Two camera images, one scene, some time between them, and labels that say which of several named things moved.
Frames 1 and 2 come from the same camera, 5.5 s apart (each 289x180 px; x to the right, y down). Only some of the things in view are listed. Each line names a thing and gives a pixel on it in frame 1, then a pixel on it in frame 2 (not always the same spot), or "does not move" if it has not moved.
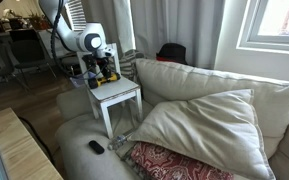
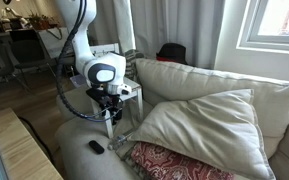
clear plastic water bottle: (117, 141) does not move
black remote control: (96, 147) does not move
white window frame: (249, 38) does not move
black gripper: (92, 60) -> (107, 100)
